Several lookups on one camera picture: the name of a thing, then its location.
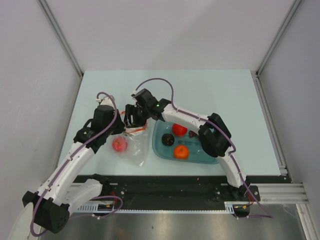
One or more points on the red fake apple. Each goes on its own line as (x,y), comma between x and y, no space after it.
(119,144)

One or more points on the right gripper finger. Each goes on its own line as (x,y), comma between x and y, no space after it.
(129,116)
(138,118)

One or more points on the teal plastic bin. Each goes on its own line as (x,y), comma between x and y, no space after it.
(196,154)

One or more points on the aluminium frame post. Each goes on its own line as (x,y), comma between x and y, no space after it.
(48,13)
(279,35)

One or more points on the left aluminium frame post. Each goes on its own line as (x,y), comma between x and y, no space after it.
(48,13)

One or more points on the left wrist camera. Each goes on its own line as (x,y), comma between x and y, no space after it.
(106,101)

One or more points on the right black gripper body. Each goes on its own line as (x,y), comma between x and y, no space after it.
(140,114)

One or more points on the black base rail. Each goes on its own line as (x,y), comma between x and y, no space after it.
(176,193)

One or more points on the orange fake orange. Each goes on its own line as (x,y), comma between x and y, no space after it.
(181,152)

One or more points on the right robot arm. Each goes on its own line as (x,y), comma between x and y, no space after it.
(214,136)

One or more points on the dark purple fake plum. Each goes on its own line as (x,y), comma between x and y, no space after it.
(167,139)

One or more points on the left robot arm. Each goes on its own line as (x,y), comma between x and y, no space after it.
(52,203)

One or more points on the right aluminium frame post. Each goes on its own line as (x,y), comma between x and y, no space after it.
(279,35)

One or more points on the purple fake grape bunch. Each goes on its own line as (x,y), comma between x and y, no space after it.
(192,134)

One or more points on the aluminium side rail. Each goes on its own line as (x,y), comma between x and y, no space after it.
(277,193)

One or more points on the red orange fake peach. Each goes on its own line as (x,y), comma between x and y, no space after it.
(179,130)

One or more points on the clear zip top bag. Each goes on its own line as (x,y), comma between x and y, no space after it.
(138,144)

